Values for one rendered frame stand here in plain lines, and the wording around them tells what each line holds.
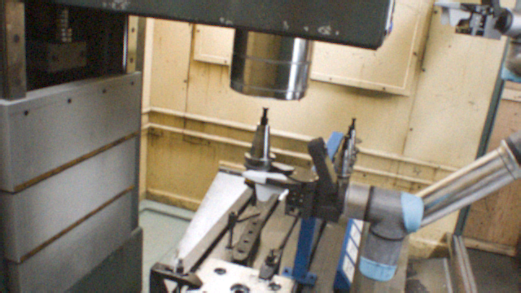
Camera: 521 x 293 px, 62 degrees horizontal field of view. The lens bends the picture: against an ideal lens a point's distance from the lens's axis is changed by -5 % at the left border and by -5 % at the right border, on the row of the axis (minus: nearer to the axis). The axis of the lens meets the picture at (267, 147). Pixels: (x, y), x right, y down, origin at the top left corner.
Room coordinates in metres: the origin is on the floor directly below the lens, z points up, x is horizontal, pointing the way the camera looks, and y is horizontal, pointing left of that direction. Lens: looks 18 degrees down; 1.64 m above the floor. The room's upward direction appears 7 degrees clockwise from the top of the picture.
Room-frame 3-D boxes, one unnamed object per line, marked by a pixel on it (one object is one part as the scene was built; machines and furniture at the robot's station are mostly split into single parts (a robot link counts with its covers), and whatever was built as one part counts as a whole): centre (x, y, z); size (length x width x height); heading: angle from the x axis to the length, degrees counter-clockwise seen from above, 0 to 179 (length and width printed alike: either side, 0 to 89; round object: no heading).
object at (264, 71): (0.88, 0.01, 1.53); 0.16 x 0.16 x 0.12
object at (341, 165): (1.15, -0.20, 1.26); 0.04 x 0.04 x 0.07
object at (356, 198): (0.84, -0.19, 1.28); 0.08 x 0.05 x 0.08; 167
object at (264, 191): (0.85, 0.00, 1.28); 0.09 x 0.03 x 0.06; 90
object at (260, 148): (0.88, 0.01, 1.37); 0.04 x 0.04 x 0.07
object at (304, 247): (1.11, -0.14, 1.05); 0.10 x 0.05 x 0.30; 77
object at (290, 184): (0.84, -0.05, 1.30); 0.09 x 0.05 x 0.02; 90
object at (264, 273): (1.01, -0.05, 0.97); 0.13 x 0.03 x 0.15; 167
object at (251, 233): (1.20, 0.02, 0.93); 0.26 x 0.05 x 0.06; 172
